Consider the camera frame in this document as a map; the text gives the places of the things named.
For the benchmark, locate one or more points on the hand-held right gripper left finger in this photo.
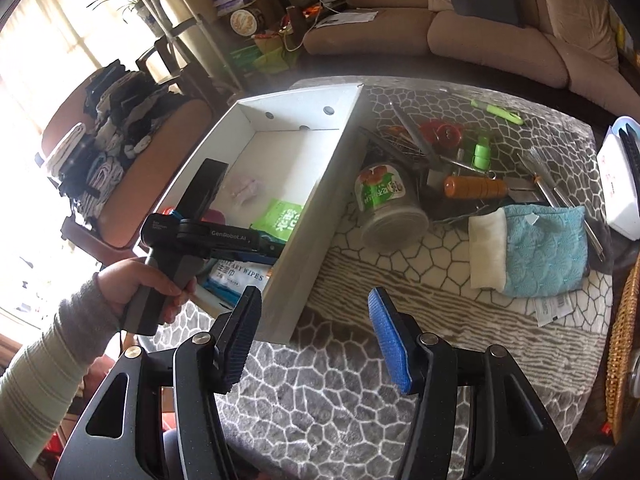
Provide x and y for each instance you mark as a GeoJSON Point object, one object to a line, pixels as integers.
{"type": "Point", "coordinates": [240, 345]}

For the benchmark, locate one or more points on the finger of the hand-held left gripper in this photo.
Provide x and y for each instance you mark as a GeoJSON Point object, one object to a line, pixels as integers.
{"type": "Point", "coordinates": [272, 251]}

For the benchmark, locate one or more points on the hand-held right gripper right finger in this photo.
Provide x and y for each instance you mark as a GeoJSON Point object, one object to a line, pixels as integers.
{"type": "Point", "coordinates": [392, 345]}

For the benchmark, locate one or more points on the green and white packet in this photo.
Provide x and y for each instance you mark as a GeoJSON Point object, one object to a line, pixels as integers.
{"type": "Point", "coordinates": [277, 220]}

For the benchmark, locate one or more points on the white cardboard box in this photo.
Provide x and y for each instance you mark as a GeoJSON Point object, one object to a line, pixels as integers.
{"type": "Point", "coordinates": [300, 170]}

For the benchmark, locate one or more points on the person's left forearm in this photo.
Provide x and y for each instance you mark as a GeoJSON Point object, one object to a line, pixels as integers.
{"type": "Point", "coordinates": [45, 360]}

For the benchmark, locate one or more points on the person's left hand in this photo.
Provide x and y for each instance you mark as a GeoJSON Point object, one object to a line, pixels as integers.
{"type": "Point", "coordinates": [130, 277]}

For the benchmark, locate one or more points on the blue wet wipes pack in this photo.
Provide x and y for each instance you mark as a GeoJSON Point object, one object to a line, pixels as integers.
{"type": "Point", "coordinates": [235, 276]}

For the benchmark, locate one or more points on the patterned grey tablecloth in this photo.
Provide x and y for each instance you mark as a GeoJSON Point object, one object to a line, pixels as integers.
{"type": "Point", "coordinates": [350, 410]}

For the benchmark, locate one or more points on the wooden armchair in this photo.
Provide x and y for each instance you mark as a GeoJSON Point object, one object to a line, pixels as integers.
{"type": "Point", "coordinates": [150, 160]}

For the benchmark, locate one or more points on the plastic jar green label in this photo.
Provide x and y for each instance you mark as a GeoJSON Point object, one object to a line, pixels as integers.
{"type": "Point", "coordinates": [395, 220]}

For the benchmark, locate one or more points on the pile of clothes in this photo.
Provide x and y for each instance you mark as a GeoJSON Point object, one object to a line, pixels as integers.
{"type": "Point", "coordinates": [120, 130]}

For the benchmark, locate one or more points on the dark grey utensil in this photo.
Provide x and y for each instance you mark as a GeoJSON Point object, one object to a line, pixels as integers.
{"type": "Point", "coordinates": [372, 140]}

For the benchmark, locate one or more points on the clear barcode packet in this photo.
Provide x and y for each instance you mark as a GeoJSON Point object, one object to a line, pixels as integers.
{"type": "Point", "coordinates": [552, 310]}

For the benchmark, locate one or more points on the blue and white towel mitt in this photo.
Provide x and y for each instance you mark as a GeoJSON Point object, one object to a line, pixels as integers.
{"type": "Point", "coordinates": [545, 250]}

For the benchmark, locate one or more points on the grey kitchen knife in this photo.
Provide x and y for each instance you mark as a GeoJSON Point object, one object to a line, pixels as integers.
{"type": "Point", "coordinates": [412, 132]}

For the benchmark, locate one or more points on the green bag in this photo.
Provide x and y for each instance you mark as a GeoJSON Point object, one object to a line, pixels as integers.
{"type": "Point", "coordinates": [265, 60]}

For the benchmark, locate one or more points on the red kitchen gadget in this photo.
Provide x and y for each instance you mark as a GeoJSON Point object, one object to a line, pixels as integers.
{"type": "Point", "coordinates": [440, 132]}

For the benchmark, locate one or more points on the small green bottle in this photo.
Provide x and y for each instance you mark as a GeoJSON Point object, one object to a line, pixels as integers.
{"type": "Point", "coordinates": [482, 152]}

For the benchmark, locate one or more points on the round printed tin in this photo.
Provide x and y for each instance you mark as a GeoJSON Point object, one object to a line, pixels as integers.
{"type": "Point", "coordinates": [243, 21]}

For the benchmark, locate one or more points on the wicker basket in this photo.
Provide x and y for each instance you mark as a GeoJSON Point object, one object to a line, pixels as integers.
{"type": "Point", "coordinates": [625, 350]}

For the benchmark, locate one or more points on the white papers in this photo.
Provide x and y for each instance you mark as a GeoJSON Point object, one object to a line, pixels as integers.
{"type": "Point", "coordinates": [345, 18]}

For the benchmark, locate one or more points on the white plastic box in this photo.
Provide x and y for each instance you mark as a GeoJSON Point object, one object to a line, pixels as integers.
{"type": "Point", "coordinates": [622, 185]}

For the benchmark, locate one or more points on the brown sofa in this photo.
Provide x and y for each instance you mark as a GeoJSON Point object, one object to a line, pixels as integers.
{"type": "Point", "coordinates": [475, 40]}

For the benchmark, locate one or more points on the dark grey cushion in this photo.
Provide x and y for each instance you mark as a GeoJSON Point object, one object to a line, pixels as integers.
{"type": "Point", "coordinates": [485, 0]}

